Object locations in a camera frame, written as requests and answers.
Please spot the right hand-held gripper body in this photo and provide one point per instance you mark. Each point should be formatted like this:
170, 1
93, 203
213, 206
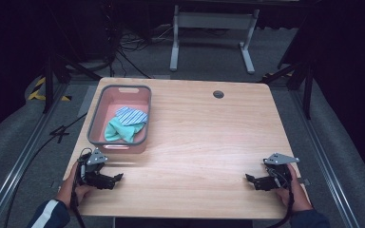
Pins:
280, 174

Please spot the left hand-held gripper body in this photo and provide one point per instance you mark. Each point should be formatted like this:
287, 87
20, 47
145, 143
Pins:
90, 167

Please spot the person's right hand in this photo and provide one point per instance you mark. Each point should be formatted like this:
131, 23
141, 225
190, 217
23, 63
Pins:
297, 196

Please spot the person's left hand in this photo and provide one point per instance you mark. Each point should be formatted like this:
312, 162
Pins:
66, 190

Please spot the teal cloth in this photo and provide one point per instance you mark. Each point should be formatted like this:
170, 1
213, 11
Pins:
120, 131

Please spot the blue white striped cloth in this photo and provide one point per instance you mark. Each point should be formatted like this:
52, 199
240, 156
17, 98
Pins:
133, 116

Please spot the pink basket with grey rim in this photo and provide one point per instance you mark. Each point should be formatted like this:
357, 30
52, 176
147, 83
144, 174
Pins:
107, 104

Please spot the black metal stand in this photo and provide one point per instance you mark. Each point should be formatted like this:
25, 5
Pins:
48, 85
307, 91

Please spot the yellow black hazard tape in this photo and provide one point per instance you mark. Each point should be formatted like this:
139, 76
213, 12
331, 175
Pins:
35, 93

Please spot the aluminium floor rail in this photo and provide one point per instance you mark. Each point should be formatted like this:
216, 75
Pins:
15, 167
326, 164

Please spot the white metal desk frame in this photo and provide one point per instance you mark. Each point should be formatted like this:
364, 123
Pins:
214, 20

